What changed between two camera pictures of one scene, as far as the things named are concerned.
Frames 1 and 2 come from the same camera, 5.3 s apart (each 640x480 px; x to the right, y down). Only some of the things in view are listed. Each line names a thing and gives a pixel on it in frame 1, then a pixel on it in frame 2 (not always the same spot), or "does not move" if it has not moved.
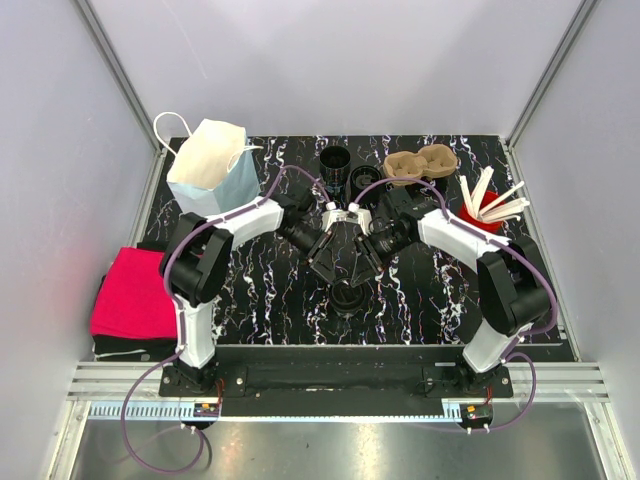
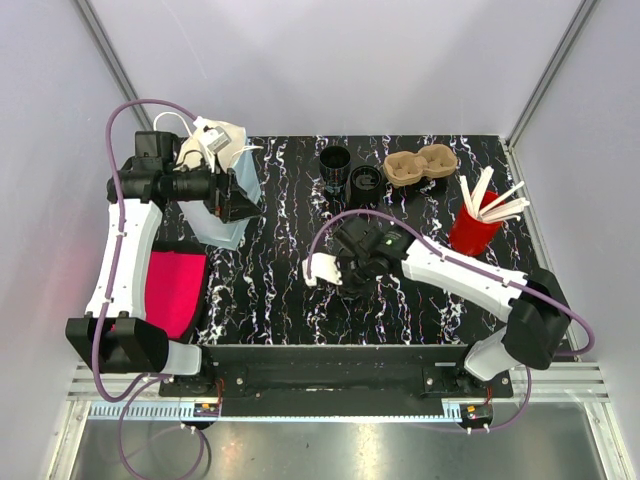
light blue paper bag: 216,169 does not move
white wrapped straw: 502,198 does not move
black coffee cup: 347,315 to 355,291
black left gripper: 321,256 to 228,199
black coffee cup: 335,162 does not move
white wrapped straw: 468,197 does not move
